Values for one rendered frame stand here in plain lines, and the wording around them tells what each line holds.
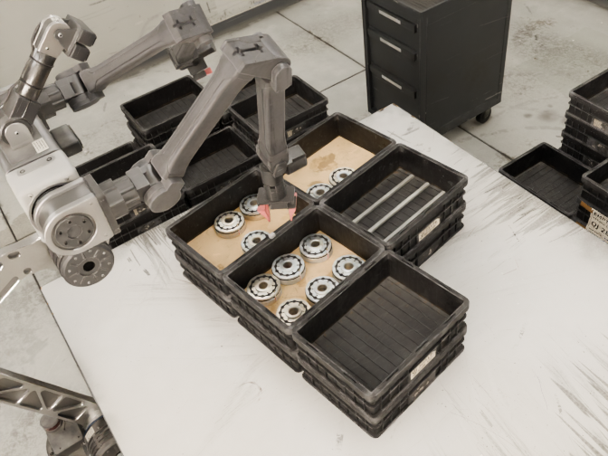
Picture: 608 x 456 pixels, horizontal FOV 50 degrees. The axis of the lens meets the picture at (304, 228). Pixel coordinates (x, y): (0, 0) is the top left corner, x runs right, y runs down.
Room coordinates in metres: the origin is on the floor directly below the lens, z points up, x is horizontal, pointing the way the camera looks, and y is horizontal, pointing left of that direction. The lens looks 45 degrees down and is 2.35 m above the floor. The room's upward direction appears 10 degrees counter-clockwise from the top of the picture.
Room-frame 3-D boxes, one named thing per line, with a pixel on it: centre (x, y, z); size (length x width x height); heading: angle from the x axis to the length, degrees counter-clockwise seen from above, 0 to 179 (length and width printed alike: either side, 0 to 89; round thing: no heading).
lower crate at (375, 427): (1.04, -0.16, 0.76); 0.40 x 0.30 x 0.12; 127
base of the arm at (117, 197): (1.09, 0.39, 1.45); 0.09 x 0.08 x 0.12; 27
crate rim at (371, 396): (1.04, -0.16, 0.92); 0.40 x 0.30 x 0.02; 127
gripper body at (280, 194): (1.34, 0.06, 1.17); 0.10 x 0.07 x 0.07; 81
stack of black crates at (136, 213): (2.25, 0.74, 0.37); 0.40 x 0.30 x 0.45; 117
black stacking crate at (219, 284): (1.52, 0.20, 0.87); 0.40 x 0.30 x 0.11; 127
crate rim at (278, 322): (1.28, 0.02, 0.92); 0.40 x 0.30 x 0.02; 127
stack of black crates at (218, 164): (2.44, 0.38, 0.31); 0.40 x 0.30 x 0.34; 117
